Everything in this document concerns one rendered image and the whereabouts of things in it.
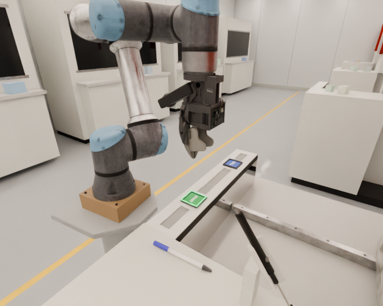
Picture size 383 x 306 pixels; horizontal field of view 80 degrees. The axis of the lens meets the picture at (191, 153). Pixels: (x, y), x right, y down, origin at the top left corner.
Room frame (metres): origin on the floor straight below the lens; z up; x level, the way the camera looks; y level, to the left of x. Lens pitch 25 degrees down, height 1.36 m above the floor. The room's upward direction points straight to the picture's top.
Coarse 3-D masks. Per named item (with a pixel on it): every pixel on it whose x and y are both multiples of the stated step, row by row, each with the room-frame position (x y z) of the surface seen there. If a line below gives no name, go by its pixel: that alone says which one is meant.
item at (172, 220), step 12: (228, 156) 0.82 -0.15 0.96; (240, 156) 0.83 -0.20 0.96; (252, 156) 0.82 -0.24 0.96; (216, 168) 0.72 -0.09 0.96; (228, 168) 0.72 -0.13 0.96; (240, 168) 0.72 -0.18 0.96; (204, 180) 0.64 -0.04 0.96; (216, 180) 0.65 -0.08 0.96; (228, 180) 0.64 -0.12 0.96; (204, 192) 0.58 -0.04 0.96; (216, 192) 0.57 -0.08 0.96; (180, 204) 0.52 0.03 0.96; (204, 204) 0.52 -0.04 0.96; (156, 216) 0.47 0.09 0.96; (168, 216) 0.47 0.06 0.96; (180, 216) 0.47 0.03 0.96; (192, 216) 0.47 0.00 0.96; (156, 228) 0.42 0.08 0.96; (168, 228) 0.43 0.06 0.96; (180, 228) 0.42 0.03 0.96
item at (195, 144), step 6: (192, 132) 0.51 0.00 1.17; (192, 138) 0.51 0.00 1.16; (198, 138) 0.51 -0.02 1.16; (192, 144) 0.51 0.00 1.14; (198, 144) 0.50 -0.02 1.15; (204, 144) 0.50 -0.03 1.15; (186, 150) 0.52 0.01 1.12; (192, 150) 0.52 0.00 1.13; (198, 150) 0.51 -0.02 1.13; (204, 150) 0.50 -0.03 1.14; (192, 156) 0.53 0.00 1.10
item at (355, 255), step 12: (252, 216) 0.61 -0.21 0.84; (264, 216) 0.59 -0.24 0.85; (276, 228) 0.56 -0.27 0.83; (288, 228) 0.54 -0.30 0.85; (300, 228) 0.54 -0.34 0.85; (312, 240) 0.50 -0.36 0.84; (324, 240) 0.49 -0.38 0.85; (336, 252) 0.47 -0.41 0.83; (348, 252) 0.45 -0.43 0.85; (360, 252) 0.45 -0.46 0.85; (360, 264) 0.43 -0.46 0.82; (372, 264) 0.42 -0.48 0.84
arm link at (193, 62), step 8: (184, 56) 0.51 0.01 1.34; (192, 56) 0.49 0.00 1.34; (200, 56) 0.49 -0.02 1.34; (208, 56) 0.49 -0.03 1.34; (216, 56) 0.52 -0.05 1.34; (184, 64) 0.51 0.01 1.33; (192, 64) 0.49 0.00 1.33; (200, 64) 0.49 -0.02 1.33; (208, 64) 0.49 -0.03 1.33; (216, 64) 0.52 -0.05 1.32; (192, 72) 0.50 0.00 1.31; (200, 72) 0.49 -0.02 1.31; (208, 72) 0.50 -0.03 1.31
